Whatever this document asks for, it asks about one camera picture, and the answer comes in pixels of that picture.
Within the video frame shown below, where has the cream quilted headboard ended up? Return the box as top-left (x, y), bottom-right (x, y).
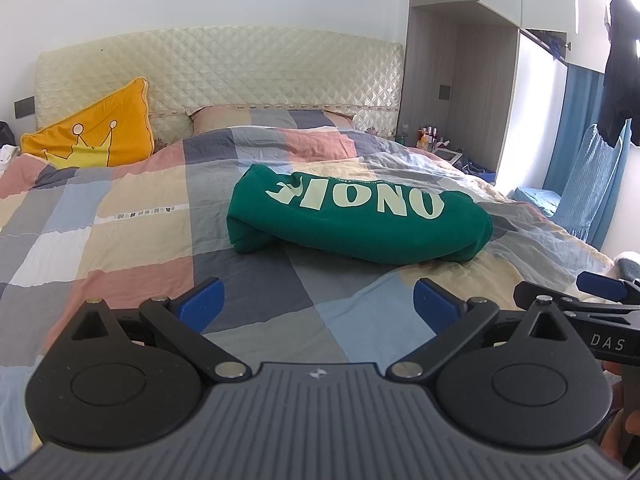
top-left (34, 26), bottom-right (405, 153)

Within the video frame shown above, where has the black hanging garment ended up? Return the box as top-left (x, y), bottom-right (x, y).
top-left (597, 0), bottom-right (640, 148)

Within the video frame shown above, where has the patchwork checked duvet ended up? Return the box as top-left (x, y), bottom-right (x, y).
top-left (0, 124), bottom-right (616, 461)

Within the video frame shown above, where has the yellow crown print pillow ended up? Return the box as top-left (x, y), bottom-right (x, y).
top-left (20, 76), bottom-right (155, 170)

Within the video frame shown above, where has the grey wood-grain wardrobe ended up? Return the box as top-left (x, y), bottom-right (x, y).
top-left (397, 0), bottom-right (523, 181)

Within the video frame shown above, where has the white crumpled cloth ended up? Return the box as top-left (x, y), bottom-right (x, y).
top-left (0, 144), bottom-right (22, 173)

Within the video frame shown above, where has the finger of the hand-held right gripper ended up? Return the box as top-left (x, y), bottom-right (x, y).
top-left (575, 270), bottom-right (640, 306)
top-left (513, 280), bottom-right (640, 318)

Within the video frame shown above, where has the person's right hand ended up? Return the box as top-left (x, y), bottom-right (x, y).
top-left (599, 359), bottom-right (640, 466)

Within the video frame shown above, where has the green hoodie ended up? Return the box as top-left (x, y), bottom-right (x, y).
top-left (226, 162), bottom-right (494, 266)

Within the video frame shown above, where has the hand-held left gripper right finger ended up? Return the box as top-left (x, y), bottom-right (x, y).
top-left (386, 277), bottom-right (583, 381)

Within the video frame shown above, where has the blue curtain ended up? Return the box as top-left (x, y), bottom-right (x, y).
top-left (542, 65), bottom-right (640, 253)

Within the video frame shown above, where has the beige patchwork pillow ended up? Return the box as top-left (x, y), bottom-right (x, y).
top-left (189, 105), bottom-right (357, 136)

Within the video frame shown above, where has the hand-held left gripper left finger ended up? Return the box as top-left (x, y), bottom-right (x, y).
top-left (69, 277), bottom-right (252, 382)

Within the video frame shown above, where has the blue covered chair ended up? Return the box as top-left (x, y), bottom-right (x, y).
top-left (512, 122), bottom-right (631, 246)

